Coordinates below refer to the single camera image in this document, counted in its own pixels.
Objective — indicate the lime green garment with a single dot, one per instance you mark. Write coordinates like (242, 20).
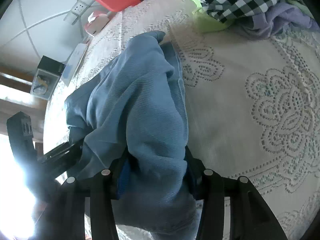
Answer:
(207, 24)

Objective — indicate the lavender purple garment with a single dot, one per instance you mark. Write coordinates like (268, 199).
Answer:
(277, 19)

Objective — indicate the blue garment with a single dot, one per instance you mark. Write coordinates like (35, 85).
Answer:
(137, 103)

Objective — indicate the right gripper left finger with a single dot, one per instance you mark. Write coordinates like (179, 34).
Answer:
(64, 217)

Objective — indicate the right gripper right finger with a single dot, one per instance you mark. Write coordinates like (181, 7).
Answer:
(250, 215)

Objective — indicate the black framed picture box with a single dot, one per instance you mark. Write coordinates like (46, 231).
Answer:
(47, 76)

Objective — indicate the white power strip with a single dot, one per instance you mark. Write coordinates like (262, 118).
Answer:
(80, 7)

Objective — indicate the red white small packet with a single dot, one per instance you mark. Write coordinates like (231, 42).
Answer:
(97, 21)

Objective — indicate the white lace tablecloth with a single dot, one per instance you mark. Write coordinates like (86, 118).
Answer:
(252, 106)

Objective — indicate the clear plastic document sleeve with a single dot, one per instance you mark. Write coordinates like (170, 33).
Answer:
(73, 62)

